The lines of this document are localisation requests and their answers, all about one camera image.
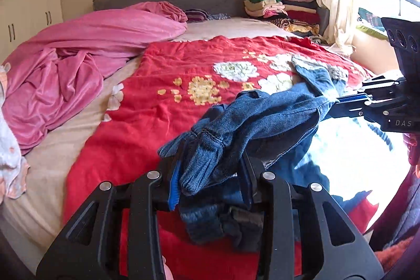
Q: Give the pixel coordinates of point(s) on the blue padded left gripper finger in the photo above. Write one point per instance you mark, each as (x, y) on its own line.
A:
(174, 188)

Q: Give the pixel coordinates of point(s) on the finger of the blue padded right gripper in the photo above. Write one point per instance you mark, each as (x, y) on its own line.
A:
(351, 98)
(343, 110)

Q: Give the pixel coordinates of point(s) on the blue denim pants lace hem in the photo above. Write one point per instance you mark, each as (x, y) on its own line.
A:
(286, 133)

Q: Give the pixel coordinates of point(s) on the operator right hand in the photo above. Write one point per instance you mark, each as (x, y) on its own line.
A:
(412, 142)

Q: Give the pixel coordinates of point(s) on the operator left hand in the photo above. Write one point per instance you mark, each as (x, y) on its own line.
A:
(167, 271)

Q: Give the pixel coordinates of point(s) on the stack of folded clothes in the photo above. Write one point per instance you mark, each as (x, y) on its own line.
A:
(304, 18)

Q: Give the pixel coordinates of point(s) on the red floral blanket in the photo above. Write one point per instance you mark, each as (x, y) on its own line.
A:
(364, 197)

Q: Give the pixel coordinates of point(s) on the beige bed sheet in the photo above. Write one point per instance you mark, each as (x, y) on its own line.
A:
(49, 168)

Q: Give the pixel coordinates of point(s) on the white patterned cloth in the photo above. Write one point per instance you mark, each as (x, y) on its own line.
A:
(14, 167)

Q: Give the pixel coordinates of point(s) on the pink velvet blanket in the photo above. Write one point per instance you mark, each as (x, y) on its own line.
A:
(58, 72)

